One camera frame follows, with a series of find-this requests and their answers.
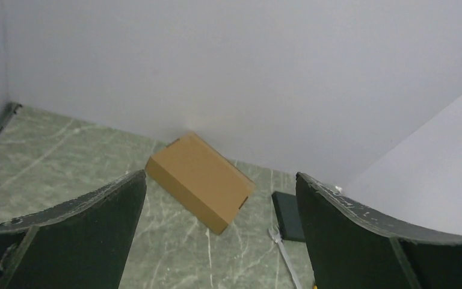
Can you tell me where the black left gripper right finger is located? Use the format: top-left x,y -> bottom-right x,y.
295,172 -> 462,288

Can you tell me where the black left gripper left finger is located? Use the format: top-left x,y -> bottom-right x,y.
0,170 -> 147,288

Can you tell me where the brown cardboard express box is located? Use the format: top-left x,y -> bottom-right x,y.
145,132 -> 255,235

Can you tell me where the black rectangular box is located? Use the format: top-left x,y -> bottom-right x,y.
271,191 -> 306,243

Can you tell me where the silver open-end wrench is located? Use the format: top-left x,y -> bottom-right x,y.
268,226 -> 303,289

